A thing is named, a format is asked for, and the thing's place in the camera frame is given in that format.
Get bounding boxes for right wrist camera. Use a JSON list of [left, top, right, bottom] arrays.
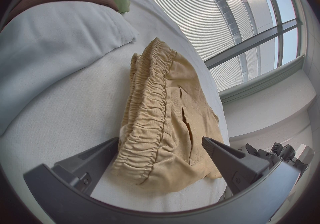
[[272, 142, 284, 155]]

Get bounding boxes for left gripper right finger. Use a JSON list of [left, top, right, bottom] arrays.
[[202, 137, 271, 196]]

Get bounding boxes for window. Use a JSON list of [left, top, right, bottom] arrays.
[[144, 0, 304, 92]]

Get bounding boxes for tan shorts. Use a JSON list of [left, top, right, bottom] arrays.
[[110, 37, 224, 193]]

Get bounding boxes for white pillow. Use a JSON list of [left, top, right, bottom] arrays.
[[0, 3, 140, 136]]

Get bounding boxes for bed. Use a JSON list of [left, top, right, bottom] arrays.
[[0, 0, 230, 212]]

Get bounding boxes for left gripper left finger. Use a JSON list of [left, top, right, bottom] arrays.
[[52, 138, 119, 196]]

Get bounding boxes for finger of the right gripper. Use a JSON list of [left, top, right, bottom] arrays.
[[245, 143, 259, 157]]

